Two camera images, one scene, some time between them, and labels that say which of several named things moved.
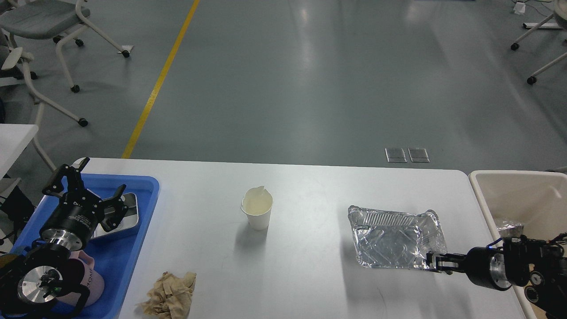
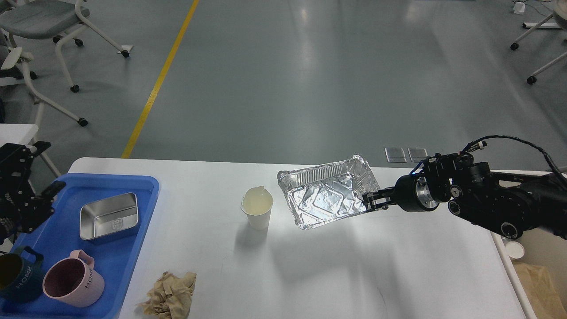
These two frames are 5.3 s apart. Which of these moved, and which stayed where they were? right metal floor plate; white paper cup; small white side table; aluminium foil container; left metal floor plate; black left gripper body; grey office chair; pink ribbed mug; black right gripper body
Moved: black left gripper body; aluminium foil container; black right gripper body
Stayed: white paper cup; right metal floor plate; small white side table; left metal floor plate; pink ribbed mug; grey office chair
